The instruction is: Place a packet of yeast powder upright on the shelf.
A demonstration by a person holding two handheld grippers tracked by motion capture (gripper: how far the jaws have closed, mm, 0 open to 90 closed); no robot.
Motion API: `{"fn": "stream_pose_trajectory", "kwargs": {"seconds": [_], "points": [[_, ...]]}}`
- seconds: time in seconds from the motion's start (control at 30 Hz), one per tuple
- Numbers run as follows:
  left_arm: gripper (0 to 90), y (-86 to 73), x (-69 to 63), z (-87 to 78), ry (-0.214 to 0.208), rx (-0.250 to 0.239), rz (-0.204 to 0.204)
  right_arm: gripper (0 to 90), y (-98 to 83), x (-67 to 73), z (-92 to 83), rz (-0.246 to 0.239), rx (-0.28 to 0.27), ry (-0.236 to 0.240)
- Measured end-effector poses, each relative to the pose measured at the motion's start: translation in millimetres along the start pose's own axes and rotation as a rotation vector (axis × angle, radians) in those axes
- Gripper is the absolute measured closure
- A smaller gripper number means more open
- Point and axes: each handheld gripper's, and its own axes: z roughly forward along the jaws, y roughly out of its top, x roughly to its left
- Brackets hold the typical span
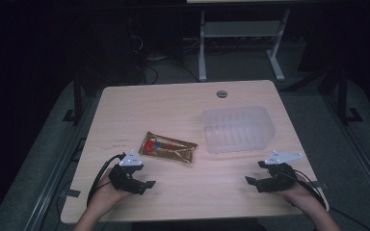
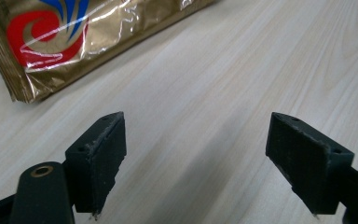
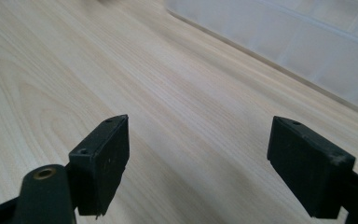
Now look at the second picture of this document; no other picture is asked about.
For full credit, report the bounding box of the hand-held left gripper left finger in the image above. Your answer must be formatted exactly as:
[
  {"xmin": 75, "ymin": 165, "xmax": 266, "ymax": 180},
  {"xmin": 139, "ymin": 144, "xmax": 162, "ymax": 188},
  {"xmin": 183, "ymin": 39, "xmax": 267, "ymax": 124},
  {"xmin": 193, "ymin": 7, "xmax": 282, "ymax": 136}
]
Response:
[{"xmin": 64, "ymin": 111, "xmax": 128, "ymax": 217}]

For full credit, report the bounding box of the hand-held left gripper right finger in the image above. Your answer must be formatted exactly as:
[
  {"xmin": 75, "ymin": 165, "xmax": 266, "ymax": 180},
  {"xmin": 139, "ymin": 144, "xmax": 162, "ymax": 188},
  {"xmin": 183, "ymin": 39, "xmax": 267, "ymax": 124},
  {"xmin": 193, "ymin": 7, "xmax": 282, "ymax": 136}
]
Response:
[{"xmin": 265, "ymin": 112, "xmax": 355, "ymax": 216}]

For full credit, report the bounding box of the gold foil packet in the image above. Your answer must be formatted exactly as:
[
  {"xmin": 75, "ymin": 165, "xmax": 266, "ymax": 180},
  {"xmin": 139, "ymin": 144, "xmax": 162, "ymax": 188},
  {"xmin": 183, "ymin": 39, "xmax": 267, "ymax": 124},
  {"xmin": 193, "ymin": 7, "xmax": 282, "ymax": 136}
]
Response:
[{"xmin": 0, "ymin": 0, "xmax": 217, "ymax": 104}]

